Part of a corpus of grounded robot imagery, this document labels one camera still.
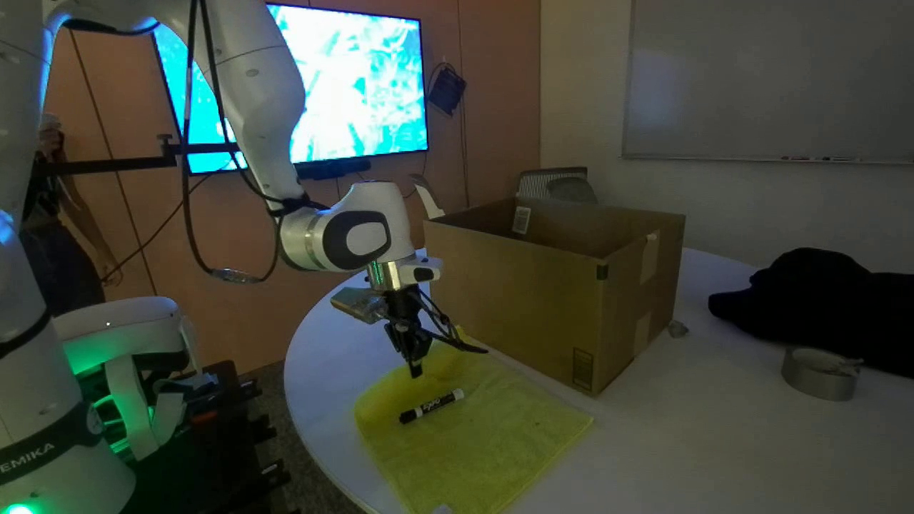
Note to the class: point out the grey chair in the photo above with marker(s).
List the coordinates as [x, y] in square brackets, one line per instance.
[558, 187]

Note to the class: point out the open cardboard box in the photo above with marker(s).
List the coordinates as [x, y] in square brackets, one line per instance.
[532, 294]

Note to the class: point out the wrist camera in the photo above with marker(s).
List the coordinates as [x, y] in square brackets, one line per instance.
[361, 304]

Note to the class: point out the grey tape roll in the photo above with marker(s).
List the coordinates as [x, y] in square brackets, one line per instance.
[819, 373]

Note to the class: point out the wall whiteboard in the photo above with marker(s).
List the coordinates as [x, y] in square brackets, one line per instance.
[760, 76]

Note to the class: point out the black jacket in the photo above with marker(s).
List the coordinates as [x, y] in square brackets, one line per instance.
[829, 304]

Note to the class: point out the person in dark shirt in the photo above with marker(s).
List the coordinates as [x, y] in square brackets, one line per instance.
[61, 259]

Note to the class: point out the wall-mounted TV screen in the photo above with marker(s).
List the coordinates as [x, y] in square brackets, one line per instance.
[372, 87]

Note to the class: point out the small black wall device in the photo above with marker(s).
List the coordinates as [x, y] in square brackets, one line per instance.
[446, 90]

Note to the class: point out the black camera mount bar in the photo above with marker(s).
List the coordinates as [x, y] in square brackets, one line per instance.
[115, 160]

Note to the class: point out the black marker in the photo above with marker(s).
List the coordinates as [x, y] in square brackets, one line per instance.
[433, 407]

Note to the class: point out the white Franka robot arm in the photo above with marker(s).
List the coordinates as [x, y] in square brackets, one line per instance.
[259, 87]

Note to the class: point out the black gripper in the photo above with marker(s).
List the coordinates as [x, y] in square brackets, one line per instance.
[405, 317]

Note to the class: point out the small grey object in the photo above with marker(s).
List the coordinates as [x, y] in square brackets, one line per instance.
[679, 329]

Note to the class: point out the yellow-green towel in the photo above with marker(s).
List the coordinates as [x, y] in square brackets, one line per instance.
[496, 447]

